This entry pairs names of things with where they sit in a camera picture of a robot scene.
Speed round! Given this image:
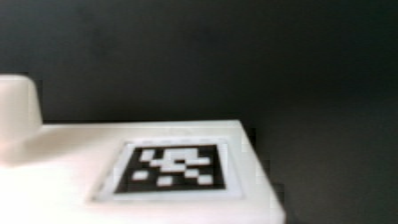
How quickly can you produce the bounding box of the white front drawer with knob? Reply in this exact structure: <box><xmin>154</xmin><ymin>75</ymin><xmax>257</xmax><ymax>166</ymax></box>
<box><xmin>0</xmin><ymin>74</ymin><xmax>287</xmax><ymax>224</ymax></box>

